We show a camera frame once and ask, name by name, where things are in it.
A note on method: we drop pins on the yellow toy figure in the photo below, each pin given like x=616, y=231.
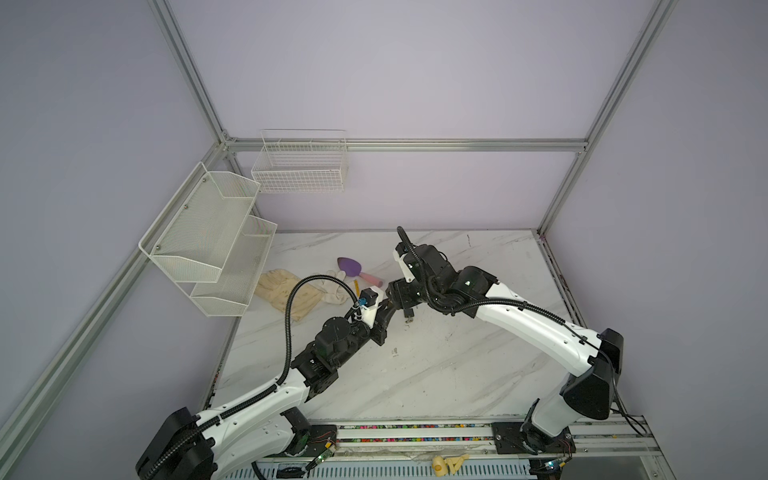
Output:
x=443, y=466

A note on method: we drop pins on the purple pink toy shovel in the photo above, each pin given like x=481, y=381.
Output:
x=353, y=268

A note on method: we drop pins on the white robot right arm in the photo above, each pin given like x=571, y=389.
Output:
x=593, y=360

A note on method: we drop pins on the aluminium frame post left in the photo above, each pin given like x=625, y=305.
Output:
x=180, y=51

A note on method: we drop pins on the white mesh lower shelf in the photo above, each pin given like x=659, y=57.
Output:
x=231, y=295

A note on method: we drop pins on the white wire basket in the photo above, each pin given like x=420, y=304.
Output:
x=301, y=161

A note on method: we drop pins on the beige leather glove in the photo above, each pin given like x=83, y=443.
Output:
x=275, y=287

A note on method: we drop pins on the white mesh shelf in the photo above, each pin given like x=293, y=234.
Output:
x=231, y=295
x=191, y=240

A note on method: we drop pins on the white mesh upper shelf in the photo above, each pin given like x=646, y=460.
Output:
x=191, y=240

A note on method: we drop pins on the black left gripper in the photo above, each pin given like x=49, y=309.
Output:
x=381, y=324

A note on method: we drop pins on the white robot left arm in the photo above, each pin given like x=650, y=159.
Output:
x=267, y=420

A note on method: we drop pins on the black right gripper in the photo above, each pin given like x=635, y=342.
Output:
x=394, y=291

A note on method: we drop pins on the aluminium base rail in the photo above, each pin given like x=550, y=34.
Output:
x=404, y=449

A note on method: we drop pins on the aluminium frame post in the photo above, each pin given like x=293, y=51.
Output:
x=650, y=31
x=180, y=51

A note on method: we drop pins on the aluminium frame back bar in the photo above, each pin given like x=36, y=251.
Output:
x=426, y=145

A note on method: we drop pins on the aluminium frame post right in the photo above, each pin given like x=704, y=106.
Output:
x=650, y=31

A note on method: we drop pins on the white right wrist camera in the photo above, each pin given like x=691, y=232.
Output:
x=407, y=263

